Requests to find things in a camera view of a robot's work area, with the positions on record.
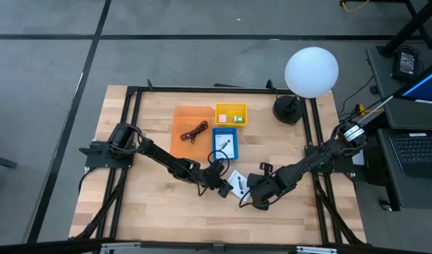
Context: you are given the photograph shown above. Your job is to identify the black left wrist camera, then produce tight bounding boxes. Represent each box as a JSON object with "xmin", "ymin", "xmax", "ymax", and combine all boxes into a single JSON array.
[{"xmin": 210, "ymin": 160, "xmax": 226, "ymax": 174}]

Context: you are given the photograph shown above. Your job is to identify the white printed box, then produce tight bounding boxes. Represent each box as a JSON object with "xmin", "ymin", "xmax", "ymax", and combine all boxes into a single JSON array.
[
  {"xmin": 227, "ymin": 169, "xmax": 252, "ymax": 202},
  {"xmin": 215, "ymin": 133, "xmax": 236, "ymax": 159}
]

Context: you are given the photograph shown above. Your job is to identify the round black lamp base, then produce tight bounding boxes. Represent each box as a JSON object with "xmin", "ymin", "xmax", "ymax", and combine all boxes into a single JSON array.
[{"xmin": 272, "ymin": 95, "xmax": 305, "ymax": 126}]

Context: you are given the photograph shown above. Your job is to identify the blue slotted plastic basket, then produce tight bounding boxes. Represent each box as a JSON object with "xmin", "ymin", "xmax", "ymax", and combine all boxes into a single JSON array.
[{"xmin": 211, "ymin": 127, "xmax": 239, "ymax": 162}]

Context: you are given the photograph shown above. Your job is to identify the black laptop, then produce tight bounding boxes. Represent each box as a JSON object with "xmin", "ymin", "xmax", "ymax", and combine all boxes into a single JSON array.
[{"xmin": 376, "ymin": 127, "xmax": 432, "ymax": 181}]

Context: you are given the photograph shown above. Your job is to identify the translucent orange plastic bin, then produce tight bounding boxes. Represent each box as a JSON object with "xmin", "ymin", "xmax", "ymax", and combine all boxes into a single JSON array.
[{"xmin": 169, "ymin": 105, "xmax": 215, "ymax": 162}]

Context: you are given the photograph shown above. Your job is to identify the hanging yellow cable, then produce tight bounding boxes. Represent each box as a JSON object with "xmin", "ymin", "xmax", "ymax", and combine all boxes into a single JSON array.
[{"xmin": 339, "ymin": 0, "xmax": 373, "ymax": 13}]

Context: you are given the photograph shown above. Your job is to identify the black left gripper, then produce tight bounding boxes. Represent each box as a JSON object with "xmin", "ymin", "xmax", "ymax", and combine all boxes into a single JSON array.
[{"xmin": 201, "ymin": 171, "xmax": 235, "ymax": 199}]

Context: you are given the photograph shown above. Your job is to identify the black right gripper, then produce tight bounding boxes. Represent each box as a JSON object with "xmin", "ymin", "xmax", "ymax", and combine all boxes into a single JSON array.
[{"xmin": 246, "ymin": 172, "xmax": 286, "ymax": 211}]

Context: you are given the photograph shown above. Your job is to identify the black aluminium table frame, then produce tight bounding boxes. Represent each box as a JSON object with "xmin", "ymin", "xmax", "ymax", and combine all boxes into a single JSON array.
[{"xmin": 69, "ymin": 79, "xmax": 367, "ymax": 248}]

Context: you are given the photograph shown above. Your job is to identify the yellow slotted plastic basket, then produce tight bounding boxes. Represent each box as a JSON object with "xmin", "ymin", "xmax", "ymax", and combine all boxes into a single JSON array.
[{"xmin": 215, "ymin": 102, "xmax": 248, "ymax": 128}]

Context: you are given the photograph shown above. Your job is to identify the black tripod leg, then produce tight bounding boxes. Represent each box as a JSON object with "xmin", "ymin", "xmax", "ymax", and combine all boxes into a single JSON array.
[{"xmin": 377, "ymin": 0, "xmax": 432, "ymax": 59}]

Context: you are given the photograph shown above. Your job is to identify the pink purple cable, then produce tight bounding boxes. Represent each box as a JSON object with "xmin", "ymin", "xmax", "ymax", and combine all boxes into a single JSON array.
[{"xmin": 179, "ymin": 120, "xmax": 209, "ymax": 144}]

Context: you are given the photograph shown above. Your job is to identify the black power adapter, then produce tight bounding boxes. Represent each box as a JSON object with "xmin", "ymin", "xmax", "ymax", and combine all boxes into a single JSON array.
[{"xmin": 392, "ymin": 47, "xmax": 420, "ymax": 82}]

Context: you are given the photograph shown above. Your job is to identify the black monitor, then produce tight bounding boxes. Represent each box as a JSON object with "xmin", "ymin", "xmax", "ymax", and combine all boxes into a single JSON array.
[{"xmin": 392, "ymin": 58, "xmax": 432, "ymax": 106}]

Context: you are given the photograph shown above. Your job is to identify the black side desk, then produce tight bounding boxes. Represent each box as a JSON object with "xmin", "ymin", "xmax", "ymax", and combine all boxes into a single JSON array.
[{"xmin": 366, "ymin": 45, "xmax": 432, "ymax": 212}]

